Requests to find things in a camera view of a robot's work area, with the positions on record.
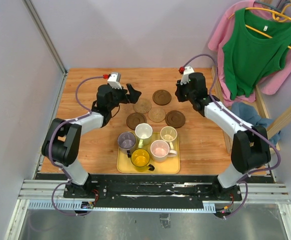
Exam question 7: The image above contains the aluminium rail frame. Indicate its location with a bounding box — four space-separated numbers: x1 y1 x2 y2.
5 175 291 240

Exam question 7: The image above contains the cream beige mug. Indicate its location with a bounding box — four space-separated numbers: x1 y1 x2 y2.
160 126 178 150

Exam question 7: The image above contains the pink t-shirt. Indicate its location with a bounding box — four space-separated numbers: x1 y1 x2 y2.
208 0 291 107

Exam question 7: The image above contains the purple cable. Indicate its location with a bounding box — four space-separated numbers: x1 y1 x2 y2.
184 53 281 221
50 74 111 217

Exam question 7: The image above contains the white green-handled mug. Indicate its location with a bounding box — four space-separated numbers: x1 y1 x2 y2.
134 123 153 149

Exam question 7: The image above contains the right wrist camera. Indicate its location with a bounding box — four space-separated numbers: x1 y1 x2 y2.
179 66 195 85

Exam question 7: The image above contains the yellow black-handled mug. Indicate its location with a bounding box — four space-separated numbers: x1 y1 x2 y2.
130 148 155 173

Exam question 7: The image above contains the brown wooden coaster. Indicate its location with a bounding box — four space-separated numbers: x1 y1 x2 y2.
152 89 172 106
165 110 186 129
126 112 147 130

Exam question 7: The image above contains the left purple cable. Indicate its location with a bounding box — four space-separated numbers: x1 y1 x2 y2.
50 74 111 217

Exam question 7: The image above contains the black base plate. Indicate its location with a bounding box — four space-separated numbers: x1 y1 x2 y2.
34 172 273 208

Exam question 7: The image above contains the pink white mug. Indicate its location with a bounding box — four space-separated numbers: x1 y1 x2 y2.
150 140 178 163

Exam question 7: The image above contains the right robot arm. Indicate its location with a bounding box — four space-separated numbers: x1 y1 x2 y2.
175 72 271 200

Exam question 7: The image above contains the blue crumpled cloth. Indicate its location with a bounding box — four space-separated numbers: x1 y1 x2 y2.
230 101 282 148

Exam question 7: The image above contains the large woven rattan coaster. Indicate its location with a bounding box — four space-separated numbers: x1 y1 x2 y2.
133 98 152 114

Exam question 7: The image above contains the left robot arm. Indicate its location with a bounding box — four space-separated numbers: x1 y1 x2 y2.
41 83 142 198

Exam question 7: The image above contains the brown wooden coaster top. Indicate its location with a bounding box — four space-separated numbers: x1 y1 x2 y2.
152 89 172 106

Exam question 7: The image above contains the green tank top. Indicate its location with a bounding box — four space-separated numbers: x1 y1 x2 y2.
222 8 291 101

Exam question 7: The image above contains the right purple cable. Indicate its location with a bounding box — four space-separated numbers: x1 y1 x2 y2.
184 53 281 221

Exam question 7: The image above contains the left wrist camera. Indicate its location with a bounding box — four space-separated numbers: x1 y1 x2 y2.
107 72 122 89

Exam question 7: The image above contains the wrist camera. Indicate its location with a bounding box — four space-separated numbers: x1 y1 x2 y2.
179 66 195 85
107 72 122 89

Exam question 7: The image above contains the yellow clothes hanger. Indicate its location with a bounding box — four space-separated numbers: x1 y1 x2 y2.
228 6 291 56

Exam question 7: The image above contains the yellow plastic tray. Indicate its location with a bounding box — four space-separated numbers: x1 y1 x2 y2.
116 137 181 175

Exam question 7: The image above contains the wooden rack frame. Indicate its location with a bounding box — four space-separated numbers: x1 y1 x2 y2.
211 0 291 155

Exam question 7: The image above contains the purple grey mug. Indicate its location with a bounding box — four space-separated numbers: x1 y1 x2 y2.
117 131 137 158

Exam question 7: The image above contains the aluminium corner post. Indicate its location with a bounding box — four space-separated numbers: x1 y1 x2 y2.
22 0 69 76

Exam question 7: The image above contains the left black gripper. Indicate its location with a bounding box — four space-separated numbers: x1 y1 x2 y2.
108 83 141 111

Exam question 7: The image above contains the small woven rattan coaster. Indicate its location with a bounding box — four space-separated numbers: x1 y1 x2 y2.
148 107 166 123

